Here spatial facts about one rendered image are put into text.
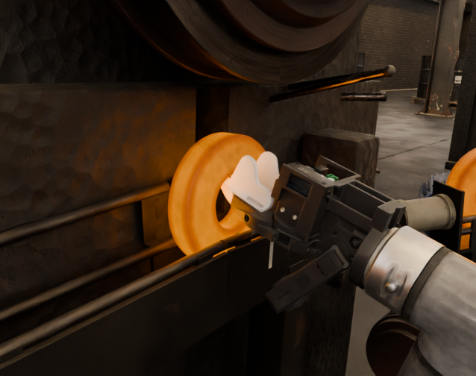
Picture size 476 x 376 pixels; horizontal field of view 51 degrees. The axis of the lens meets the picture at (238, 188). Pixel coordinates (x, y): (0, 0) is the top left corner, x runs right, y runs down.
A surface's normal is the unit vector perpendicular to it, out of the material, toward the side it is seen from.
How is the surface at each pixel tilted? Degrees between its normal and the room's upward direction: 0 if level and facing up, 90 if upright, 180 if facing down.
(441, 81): 90
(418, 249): 29
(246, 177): 89
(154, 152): 90
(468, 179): 90
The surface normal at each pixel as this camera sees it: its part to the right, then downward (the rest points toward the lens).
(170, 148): 0.76, 0.21
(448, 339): -0.81, 0.17
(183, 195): -0.62, -0.09
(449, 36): -0.65, 0.17
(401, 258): -0.34, -0.43
